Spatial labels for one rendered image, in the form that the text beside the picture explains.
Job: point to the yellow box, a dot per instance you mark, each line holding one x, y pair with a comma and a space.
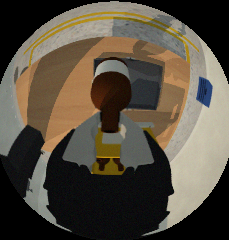
108, 146

